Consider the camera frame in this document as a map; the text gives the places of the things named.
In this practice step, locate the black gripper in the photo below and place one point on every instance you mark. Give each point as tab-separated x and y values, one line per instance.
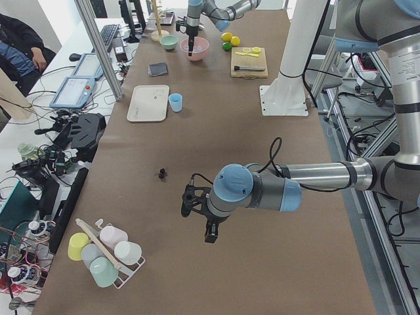
212	220
191	31

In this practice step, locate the pink bowl of ice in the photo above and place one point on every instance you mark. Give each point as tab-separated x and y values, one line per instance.
200	49

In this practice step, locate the wooden cup stand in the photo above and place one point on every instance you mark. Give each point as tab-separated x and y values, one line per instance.
159	33

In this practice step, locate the blue plastic cup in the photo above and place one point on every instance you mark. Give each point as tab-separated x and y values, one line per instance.
175	101

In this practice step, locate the dark cherries pair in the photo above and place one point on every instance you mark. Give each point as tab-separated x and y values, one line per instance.
161	173

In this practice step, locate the white cup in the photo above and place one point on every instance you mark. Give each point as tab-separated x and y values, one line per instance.
128	252

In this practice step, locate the white cup rack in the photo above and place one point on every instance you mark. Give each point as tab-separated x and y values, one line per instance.
125	272

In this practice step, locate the pink cup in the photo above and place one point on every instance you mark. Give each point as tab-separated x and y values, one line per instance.
111	236

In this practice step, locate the mint green cup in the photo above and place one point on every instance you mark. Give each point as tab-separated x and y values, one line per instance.
103	272

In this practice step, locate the grey cup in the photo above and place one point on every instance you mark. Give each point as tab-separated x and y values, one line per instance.
89	253

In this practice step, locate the yellow cup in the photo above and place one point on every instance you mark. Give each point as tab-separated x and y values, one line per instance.
76	244

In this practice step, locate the green ceramic bowl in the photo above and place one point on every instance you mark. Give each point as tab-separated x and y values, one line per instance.
169	42

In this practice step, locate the yellow lemon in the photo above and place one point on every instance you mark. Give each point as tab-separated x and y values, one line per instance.
235	41
226	37

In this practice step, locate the green lime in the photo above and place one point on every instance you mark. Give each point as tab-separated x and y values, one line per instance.
226	46

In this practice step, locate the grey folded cloth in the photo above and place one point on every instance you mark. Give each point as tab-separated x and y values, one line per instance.
157	69

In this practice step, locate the yellow plastic knife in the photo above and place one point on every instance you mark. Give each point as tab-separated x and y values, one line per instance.
247	54

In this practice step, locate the metal rod black cap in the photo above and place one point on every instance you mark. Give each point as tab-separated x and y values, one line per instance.
249	68

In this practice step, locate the wooden cutting board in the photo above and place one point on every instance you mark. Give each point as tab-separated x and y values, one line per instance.
237	60

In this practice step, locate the cream rabbit tray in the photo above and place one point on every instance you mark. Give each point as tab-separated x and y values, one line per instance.
148	103

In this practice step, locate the black keyboard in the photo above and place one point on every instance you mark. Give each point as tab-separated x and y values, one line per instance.
108	33

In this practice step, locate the teach pendant tablet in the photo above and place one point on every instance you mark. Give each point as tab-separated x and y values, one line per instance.
74	92
88	65

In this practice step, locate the seated person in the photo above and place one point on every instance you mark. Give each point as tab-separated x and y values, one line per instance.
24	57

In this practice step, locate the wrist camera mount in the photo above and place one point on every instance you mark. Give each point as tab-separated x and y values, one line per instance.
195	199
180	26

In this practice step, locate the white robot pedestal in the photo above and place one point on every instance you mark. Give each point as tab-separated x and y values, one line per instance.
285	96

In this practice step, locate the aluminium frame post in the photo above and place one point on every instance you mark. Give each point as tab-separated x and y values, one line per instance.
87	16

